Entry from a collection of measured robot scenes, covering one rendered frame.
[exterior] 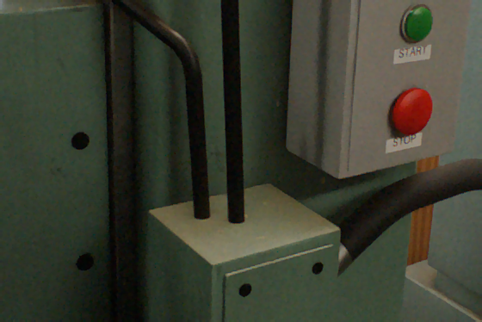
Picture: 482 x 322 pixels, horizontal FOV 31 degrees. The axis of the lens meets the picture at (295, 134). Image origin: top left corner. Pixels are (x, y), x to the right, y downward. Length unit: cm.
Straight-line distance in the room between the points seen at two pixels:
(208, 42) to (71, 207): 14
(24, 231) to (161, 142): 10
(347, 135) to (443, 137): 8
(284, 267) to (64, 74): 17
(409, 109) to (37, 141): 22
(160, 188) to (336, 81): 13
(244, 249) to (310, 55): 13
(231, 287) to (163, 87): 12
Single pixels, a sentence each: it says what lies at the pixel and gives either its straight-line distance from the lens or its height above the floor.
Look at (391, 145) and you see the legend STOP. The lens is 55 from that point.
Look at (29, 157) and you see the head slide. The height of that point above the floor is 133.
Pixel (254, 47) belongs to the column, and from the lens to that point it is 55.
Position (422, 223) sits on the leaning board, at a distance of 237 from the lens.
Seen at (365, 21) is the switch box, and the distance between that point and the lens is 51.
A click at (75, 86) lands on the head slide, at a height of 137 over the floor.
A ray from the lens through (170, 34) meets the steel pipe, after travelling 50.
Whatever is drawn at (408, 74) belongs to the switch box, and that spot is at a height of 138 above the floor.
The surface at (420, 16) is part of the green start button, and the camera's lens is 53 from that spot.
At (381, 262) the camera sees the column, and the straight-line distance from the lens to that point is 68.
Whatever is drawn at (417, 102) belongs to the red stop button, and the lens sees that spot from 54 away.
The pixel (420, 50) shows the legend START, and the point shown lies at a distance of 55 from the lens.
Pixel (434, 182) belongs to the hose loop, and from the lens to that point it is 62.
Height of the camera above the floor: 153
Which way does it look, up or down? 20 degrees down
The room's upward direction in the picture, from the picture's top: 3 degrees clockwise
